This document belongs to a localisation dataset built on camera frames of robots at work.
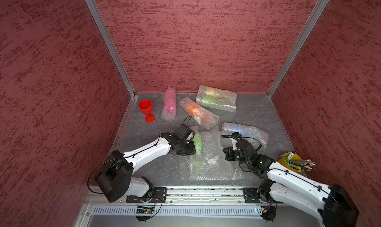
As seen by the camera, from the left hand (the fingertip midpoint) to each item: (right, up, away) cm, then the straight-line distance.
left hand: (193, 154), depth 81 cm
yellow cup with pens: (+54, -2, -4) cm, 54 cm away
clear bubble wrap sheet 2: (+13, -7, +2) cm, 15 cm away
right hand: (+17, +1, +1) cm, 17 cm away
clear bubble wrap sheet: (-5, -7, +2) cm, 8 cm away
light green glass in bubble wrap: (+25, +29, +24) cm, 45 cm away
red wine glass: (-30, +27, +9) cm, 41 cm away
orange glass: (+6, +21, +20) cm, 30 cm away
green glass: (+2, -2, -2) cm, 4 cm away
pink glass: (-17, +24, +19) cm, 35 cm away
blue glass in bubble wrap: (+40, +8, +8) cm, 42 cm away
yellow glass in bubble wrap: (+18, +38, +32) cm, 53 cm away
